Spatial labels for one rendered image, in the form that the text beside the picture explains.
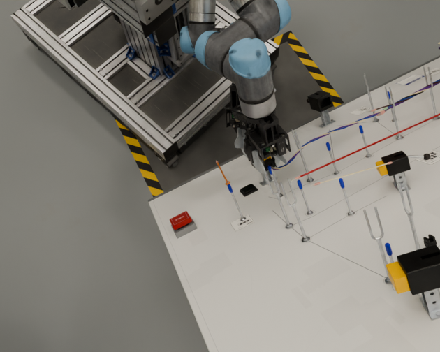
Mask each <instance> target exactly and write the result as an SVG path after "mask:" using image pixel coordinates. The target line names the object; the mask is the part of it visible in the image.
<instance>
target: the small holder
mask: <svg viewBox="0 0 440 352"><path fill-rule="evenodd" d="M409 158H424V159H425V160H429V159H430V155H429V154H424V155H423V156H415V155H408V156H407V155H406V154H405V153H404V152H403V151H399V152H395V153H393V154H389V155H387V156H383V157H381V160H382V162H384V164H385V163H387V162H392V163H391V164H387V165H386V168H387V171H388V175H389V176H393V179H394V182H393V185H394V186H395V188H396V189H397V190H398V191H399V187H398V184H397V183H398V182H399V183H400V184H401V188H402V192H404V191H406V190H405V186H408V190H410V189H411V188H410V186H409V185H408V184H407V182H406V177H405V173H404V172H405V171H408V170H410V169H411V167H410V163H409Z"/></svg>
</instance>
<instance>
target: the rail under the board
mask: <svg viewBox="0 0 440 352"><path fill-rule="evenodd" d="M438 58H440V55H439V56H438V57H435V58H433V59H431V60H429V61H427V62H425V63H424V64H421V65H419V66H417V67H415V68H413V69H411V70H410V71H407V72H405V73H403V74H401V75H399V76H397V77H396V78H393V79H392V80H389V81H387V82H385V83H383V84H382V85H379V86H377V87H375V88H373V89H370V91H369V92H371V91H374V90H375V89H378V88H379V87H382V86H384V85H386V84H388V83H389V82H392V81H393V80H396V79H397V78H400V77H402V76H403V75H406V74H407V73H410V72H411V71H414V70H416V69H417V68H420V67H421V66H424V65H425V64H428V63H430V62H431V61H434V60H436V59H438ZM365 94H368V93H367V91H366V92H365V93H363V94H361V95H359V96H356V97H355V98H352V99H351V100H349V101H347V102H345V103H343V104H341V105H338V106H337V107H335V108H333V109H331V110H329V111H328V112H331V111H333V110H335V109H337V108H340V107H342V106H343V105H346V104H347V103H350V102H351V101H354V100H356V99H357V98H360V97H361V96H364V95H365ZM319 117H320V115H319V116H317V117H315V118H313V119H310V120H309V121H307V122H305V123H303V124H300V125H298V126H296V127H294V128H292V129H293V130H295V129H297V128H299V127H301V126H303V125H305V124H307V123H309V122H311V121H313V120H315V119H317V118H319ZM289 132H291V129H290V130H288V131H286V133H289ZM243 155H244V154H243V153H242V154H240V155H238V156H236V157H234V158H232V159H230V160H228V161H226V162H224V163H221V164H219V165H220V166H222V165H224V164H226V163H228V162H230V161H232V160H234V159H236V158H238V157H240V156H243ZM216 168H218V166H215V167H213V168H211V169H209V170H207V171H205V172H203V173H201V174H199V175H197V176H195V177H193V178H191V179H189V180H187V181H185V182H183V183H181V184H179V185H177V186H175V187H173V188H171V189H169V190H167V191H165V192H163V193H161V194H159V195H157V196H155V197H153V198H151V199H149V200H148V202H150V201H152V200H154V199H156V198H158V197H160V196H162V195H164V194H166V193H168V192H170V191H172V190H174V189H176V188H178V187H180V186H182V185H184V184H186V183H188V182H190V181H192V180H194V179H196V178H198V177H200V176H202V175H204V174H206V173H208V172H210V171H212V170H214V169H216Z"/></svg>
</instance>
